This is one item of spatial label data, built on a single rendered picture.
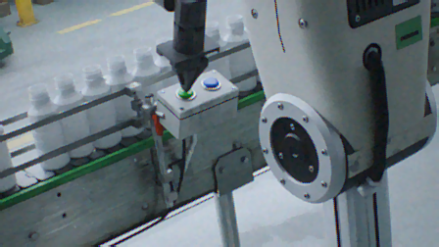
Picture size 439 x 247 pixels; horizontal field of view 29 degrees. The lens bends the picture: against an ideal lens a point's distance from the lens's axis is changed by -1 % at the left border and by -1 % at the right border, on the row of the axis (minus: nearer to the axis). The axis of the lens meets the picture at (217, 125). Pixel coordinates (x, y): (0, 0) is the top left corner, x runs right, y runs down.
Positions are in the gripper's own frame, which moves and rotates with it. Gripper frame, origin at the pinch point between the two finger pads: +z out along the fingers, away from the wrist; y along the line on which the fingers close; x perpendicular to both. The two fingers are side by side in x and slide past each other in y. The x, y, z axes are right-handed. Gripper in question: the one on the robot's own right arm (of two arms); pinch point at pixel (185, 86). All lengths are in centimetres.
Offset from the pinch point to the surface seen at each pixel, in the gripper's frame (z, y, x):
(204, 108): 3.3, -1.7, 3.8
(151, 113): 7.3, 4.5, -4.4
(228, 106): 5.4, -7.8, 3.8
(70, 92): 4.9, 15.9, -15.7
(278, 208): 144, -106, -69
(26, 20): 270, -175, -432
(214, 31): 3.2, -19.5, -16.2
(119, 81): 6.0, 5.2, -14.9
